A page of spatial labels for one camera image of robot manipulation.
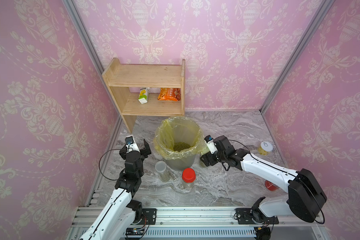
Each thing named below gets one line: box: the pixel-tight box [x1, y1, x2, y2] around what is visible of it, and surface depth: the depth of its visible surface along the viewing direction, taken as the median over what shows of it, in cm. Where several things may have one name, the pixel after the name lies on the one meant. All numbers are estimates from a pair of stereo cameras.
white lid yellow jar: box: [257, 141, 274, 156], surface depth 96 cm
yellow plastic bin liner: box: [153, 116, 210, 160], surface depth 82 cm
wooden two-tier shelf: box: [102, 57, 186, 133], surface depth 91 cm
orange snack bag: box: [157, 88, 181, 102], surface depth 98 cm
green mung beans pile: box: [173, 142, 191, 152], surface depth 99 cm
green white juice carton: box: [138, 87, 151, 104], surface depth 97 cm
